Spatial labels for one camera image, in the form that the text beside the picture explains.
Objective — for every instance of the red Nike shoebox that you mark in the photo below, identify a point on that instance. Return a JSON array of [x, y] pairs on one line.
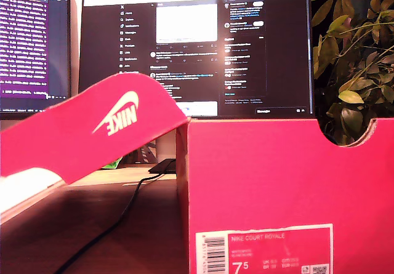
[[277, 178]]

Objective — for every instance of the pale monitor stand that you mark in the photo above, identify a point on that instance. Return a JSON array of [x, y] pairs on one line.
[[167, 149]]

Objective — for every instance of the flat black pad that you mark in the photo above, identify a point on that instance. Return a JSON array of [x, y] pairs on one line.
[[162, 166]]

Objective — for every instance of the wide computer monitor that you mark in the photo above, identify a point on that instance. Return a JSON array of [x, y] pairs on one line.
[[197, 49]]

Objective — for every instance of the green packet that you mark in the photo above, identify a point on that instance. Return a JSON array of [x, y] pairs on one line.
[[112, 164]]

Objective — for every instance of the green leafy houseplant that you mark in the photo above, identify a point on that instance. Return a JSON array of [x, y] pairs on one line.
[[354, 70]]

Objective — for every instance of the computer monitor with purple text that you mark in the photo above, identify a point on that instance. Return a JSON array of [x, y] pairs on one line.
[[27, 46]]

